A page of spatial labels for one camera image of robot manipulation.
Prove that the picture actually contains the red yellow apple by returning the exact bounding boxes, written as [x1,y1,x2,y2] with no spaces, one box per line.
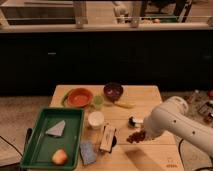
[52,149,68,165]

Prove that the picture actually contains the orange bowl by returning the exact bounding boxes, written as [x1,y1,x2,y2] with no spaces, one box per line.
[67,88,93,107]

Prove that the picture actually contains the black cable left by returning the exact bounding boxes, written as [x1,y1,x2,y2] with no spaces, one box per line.
[0,127,33,171]

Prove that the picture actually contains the white handled dish brush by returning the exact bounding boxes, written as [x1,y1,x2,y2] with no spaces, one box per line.
[128,117,143,128]

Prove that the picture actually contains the black cable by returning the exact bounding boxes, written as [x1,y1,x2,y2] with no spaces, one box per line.
[0,127,33,171]
[177,139,213,171]

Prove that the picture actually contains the purple bowl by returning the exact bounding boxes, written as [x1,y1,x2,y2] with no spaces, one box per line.
[103,82,123,102]

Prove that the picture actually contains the dark red grape bunch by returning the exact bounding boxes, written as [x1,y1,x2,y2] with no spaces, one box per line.
[127,131,146,143]

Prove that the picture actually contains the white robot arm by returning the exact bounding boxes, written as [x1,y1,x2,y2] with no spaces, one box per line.
[143,96,213,157]

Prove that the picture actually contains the white cup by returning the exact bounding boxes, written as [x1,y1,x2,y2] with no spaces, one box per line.
[88,111,104,129]

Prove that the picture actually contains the black cable right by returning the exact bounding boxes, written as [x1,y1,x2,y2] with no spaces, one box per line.
[177,139,213,171]

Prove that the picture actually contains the green plastic tray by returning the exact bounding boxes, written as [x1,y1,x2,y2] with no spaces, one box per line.
[20,108,84,171]

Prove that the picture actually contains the wooden whiteboard eraser block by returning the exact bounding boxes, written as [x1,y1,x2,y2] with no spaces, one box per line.
[100,124,116,152]

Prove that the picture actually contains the blue sponge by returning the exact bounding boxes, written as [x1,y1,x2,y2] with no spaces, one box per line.
[80,141,97,165]

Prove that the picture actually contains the yellow banana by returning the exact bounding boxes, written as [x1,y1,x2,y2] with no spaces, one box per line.
[114,101,134,109]

